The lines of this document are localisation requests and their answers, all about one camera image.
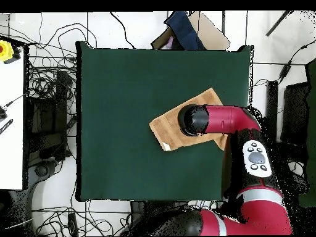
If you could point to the tan terry towel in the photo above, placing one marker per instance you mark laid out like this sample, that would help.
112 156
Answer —
167 128

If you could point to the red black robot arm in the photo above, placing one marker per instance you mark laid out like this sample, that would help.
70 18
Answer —
222 118

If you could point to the dark green table cloth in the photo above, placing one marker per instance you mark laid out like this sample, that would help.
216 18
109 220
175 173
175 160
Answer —
118 98

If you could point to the pink cloth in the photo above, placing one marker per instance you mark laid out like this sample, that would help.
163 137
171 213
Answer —
167 44

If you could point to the black stand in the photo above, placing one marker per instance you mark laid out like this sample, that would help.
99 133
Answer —
293 111
61 98

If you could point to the dark blue cloth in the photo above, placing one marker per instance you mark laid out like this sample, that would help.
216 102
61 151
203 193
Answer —
185 32

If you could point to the brown cardboard box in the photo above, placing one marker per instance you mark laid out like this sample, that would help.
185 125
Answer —
212 34

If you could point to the white table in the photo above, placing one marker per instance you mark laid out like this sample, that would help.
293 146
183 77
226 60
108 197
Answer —
11 148

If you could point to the black ribbed strip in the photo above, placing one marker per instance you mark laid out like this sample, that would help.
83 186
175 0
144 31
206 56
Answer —
6 126

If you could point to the small black device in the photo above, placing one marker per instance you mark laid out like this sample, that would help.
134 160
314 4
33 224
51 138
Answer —
2 114

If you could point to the black rod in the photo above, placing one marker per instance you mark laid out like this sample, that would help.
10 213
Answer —
277 24

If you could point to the yellow emergency stop button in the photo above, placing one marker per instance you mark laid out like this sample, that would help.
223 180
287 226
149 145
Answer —
5 50

